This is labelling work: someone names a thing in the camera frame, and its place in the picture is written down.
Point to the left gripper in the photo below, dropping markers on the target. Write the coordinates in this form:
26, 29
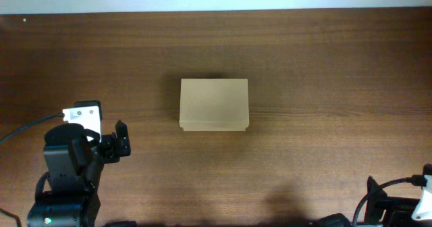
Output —
119, 142

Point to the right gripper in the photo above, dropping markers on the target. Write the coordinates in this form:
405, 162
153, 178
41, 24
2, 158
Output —
371, 200

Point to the cardboard box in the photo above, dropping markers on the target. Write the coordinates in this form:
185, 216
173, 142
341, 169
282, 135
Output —
214, 105

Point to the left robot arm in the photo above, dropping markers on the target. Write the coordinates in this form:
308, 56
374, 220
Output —
67, 194

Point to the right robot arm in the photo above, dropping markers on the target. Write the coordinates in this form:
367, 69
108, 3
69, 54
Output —
359, 213

